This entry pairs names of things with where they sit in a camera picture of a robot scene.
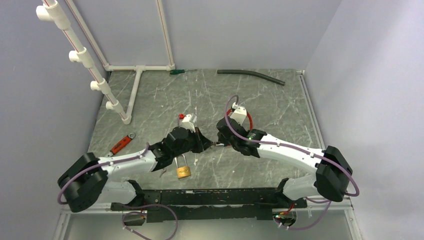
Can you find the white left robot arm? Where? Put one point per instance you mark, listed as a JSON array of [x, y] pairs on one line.
[[94, 180]]

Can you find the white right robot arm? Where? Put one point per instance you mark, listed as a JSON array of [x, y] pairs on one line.
[[328, 173]]

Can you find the brass padlock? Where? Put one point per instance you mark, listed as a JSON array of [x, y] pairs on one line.
[[182, 171]]

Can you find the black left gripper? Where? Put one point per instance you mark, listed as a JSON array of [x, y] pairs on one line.
[[206, 142]]

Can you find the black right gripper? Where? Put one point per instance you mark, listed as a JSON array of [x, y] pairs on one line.
[[222, 140]]

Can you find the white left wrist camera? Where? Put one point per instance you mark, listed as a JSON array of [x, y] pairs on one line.
[[187, 121]]

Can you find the white PVC pipe frame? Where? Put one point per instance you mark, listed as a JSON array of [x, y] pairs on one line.
[[52, 11]]

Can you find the red adjustable wrench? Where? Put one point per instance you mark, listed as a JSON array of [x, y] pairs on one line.
[[121, 144]]

